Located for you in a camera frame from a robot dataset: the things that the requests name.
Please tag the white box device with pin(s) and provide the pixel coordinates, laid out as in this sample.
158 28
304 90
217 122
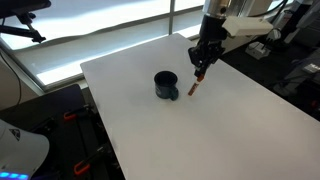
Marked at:
257 50

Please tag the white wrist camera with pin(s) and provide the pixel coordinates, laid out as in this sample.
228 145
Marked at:
246 26

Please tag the dark blue speckled mug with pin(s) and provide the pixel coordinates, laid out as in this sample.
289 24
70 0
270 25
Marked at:
165 85

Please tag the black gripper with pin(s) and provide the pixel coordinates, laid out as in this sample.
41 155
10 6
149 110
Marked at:
209 47

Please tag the orange white marker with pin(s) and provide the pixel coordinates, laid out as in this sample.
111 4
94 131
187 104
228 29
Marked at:
195 85

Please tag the orange black clamp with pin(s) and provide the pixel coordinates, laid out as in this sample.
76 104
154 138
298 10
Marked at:
97 156
73 114

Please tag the black camera stand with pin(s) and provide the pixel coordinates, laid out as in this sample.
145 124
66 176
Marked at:
24 11

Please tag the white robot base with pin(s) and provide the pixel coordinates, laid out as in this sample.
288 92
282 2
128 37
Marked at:
21 152

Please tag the orange black clamp right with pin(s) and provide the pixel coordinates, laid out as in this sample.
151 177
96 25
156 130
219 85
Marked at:
97 156

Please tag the orange black clamp left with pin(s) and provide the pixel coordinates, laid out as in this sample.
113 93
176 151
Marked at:
73 114

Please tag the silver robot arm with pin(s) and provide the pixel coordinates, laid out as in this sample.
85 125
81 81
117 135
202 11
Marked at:
222 9

